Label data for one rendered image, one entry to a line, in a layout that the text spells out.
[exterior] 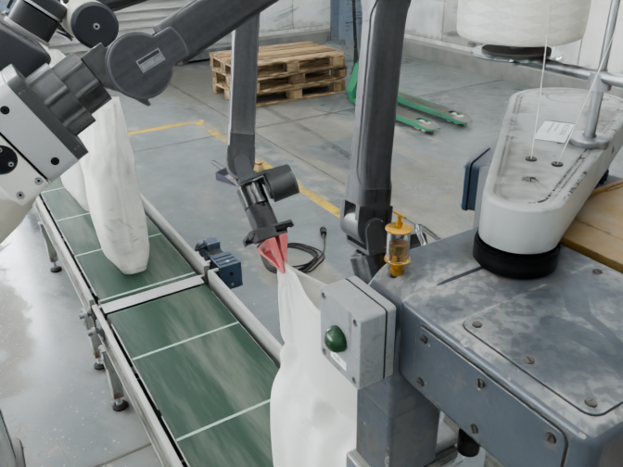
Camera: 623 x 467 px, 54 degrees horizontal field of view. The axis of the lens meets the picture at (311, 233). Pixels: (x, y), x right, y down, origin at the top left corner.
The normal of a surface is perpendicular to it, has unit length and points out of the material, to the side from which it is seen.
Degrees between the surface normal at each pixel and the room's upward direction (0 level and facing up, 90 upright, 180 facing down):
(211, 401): 0
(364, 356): 90
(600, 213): 0
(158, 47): 79
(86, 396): 0
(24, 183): 90
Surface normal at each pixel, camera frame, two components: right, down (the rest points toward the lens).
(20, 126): 0.47, 0.40
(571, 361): -0.02, -0.89
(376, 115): 0.32, 0.25
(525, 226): -0.20, 0.45
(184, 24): 0.51, 0.07
